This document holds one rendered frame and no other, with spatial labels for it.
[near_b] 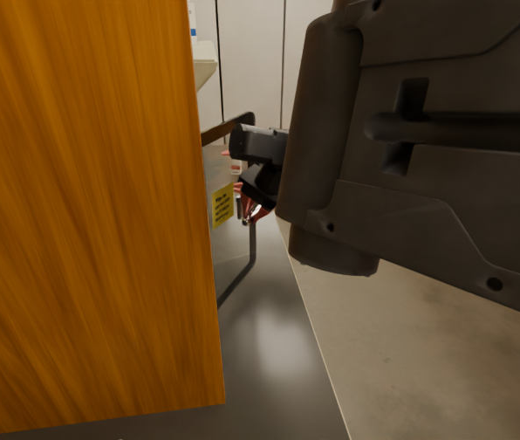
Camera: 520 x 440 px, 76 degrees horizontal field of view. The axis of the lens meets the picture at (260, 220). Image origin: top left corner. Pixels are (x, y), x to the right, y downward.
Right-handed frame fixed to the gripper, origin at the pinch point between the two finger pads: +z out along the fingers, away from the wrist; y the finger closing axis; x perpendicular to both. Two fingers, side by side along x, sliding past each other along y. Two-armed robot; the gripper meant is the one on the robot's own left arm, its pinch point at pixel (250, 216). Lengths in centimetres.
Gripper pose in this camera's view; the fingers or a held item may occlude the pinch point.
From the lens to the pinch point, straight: 68.7
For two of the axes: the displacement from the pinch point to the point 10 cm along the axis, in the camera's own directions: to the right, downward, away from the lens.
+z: -3.8, 6.7, 6.4
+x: 4.6, -4.7, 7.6
